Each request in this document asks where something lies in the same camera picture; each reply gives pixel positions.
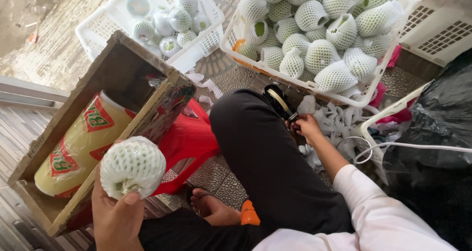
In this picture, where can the person's right hand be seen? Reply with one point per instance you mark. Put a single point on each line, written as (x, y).
(309, 128)

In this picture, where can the person's left hand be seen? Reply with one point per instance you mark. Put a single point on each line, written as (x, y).
(114, 221)

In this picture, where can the person's right fingers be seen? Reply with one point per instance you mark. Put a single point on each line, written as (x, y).
(295, 125)

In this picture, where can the black tape dispenser with tape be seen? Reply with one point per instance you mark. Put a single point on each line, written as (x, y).
(278, 99)

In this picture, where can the fruit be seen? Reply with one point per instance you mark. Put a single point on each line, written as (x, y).
(132, 166)

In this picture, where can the pile of white foam nets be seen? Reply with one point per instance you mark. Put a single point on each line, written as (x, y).
(335, 122)

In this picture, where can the person's black trousers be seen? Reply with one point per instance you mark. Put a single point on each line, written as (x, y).
(258, 158)

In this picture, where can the large white plastic basket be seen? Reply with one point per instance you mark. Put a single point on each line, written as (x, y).
(258, 68)

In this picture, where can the heap of foam-netted fruits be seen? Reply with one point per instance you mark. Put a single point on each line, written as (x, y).
(319, 55)

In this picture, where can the pile of pink foam nets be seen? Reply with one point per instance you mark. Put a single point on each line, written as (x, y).
(378, 94)

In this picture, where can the white basket with nets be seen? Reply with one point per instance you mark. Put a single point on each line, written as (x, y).
(387, 113)

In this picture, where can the strips of white foam net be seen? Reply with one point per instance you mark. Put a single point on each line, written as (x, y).
(206, 87)

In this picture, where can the orange plastic object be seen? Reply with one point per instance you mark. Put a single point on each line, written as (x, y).
(249, 214)

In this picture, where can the red plastic stool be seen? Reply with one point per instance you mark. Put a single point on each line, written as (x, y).
(188, 140)

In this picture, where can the person's bare foot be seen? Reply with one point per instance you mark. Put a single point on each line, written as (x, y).
(215, 210)

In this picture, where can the black plastic bag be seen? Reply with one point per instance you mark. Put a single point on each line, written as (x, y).
(438, 125)

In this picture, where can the group of plastic-wrapped netted fruits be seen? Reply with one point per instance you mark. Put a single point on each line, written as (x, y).
(180, 20)

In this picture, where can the empty white plastic basket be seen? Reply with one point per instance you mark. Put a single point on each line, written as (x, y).
(438, 33)

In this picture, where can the wooden crate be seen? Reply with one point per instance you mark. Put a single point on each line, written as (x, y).
(118, 70)

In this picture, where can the round teal sticker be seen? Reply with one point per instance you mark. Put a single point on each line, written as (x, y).
(138, 5)

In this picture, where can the small white plastic basket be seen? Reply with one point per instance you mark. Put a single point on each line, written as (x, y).
(107, 20)

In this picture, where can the yellowish wrap roll, red-green label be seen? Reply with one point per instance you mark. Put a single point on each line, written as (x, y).
(79, 147)

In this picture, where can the metal door track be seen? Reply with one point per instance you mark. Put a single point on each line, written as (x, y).
(29, 92)

